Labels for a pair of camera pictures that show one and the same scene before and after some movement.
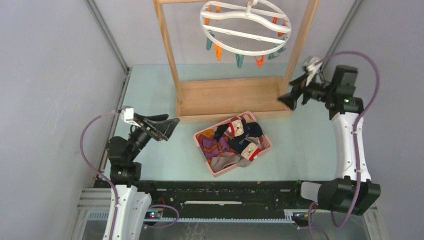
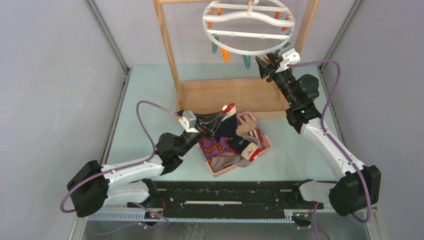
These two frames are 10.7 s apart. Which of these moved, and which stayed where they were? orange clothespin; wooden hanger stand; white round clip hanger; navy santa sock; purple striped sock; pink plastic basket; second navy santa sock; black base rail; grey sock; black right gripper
Moved: orange clothespin; black right gripper; navy santa sock
Stayed: wooden hanger stand; second navy santa sock; white round clip hanger; pink plastic basket; grey sock; purple striped sock; black base rail
